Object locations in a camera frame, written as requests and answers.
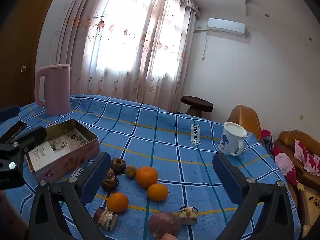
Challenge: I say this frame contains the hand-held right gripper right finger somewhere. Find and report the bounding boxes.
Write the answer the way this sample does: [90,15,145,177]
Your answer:
[212,152,295,240]

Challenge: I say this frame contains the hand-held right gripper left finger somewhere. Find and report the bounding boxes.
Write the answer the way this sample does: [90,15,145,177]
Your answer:
[28,152,112,240]

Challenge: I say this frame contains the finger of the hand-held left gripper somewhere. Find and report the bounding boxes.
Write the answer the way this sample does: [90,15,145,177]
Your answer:
[0,105,27,144]
[12,126,47,155]

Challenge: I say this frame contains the pink tin box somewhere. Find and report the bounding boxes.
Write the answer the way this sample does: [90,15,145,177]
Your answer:
[24,119,100,184]

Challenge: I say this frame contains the small orange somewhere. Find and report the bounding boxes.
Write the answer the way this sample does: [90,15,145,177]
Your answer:
[106,192,129,214]
[147,183,169,202]

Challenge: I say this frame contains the large orange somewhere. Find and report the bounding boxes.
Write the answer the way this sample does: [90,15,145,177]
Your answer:
[135,166,159,188]

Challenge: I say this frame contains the dark water chestnut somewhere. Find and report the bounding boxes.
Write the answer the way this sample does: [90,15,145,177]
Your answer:
[101,173,119,192]
[111,157,127,174]

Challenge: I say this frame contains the paper leaflet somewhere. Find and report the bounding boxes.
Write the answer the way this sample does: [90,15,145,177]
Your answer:
[28,128,89,172]

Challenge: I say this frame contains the white mug blue print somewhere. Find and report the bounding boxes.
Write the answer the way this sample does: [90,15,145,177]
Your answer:
[219,121,248,157]

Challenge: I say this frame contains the small brown fruit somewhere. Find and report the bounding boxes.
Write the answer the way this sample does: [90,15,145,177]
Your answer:
[125,165,137,178]

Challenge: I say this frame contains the pink kettle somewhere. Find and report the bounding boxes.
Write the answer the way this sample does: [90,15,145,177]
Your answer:
[34,64,72,116]

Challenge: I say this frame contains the red bag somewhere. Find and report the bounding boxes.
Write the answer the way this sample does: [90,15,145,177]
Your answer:
[261,129,275,153]

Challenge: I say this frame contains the orange chair back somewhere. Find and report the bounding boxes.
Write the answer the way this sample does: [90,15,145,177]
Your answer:
[227,104,262,140]

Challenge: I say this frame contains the brown leather sofa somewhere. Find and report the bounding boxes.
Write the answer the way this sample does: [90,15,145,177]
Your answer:
[274,130,320,188]

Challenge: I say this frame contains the blue plaid cloth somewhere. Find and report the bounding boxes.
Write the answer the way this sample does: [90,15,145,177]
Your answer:
[0,94,302,240]

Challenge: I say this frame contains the dark round stool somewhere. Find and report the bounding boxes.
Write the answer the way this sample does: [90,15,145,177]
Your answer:
[181,95,214,117]

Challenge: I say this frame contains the pink floral cloth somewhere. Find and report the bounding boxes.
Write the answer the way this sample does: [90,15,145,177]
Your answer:
[294,139,320,175]

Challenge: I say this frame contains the purple round fruit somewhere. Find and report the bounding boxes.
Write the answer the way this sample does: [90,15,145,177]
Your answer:
[148,211,182,239]

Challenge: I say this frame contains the wooden door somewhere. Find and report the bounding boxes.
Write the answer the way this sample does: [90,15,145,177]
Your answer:
[0,0,65,110]

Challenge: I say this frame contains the floral sheer curtain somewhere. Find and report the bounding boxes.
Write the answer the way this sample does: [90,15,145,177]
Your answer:
[54,0,200,113]

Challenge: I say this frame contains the white air conditioner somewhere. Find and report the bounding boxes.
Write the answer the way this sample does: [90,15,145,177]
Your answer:
[207,18,246,38]

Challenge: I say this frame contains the white air conditioner cable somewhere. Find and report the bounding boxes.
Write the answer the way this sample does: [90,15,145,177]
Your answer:
[202,31,208,61]

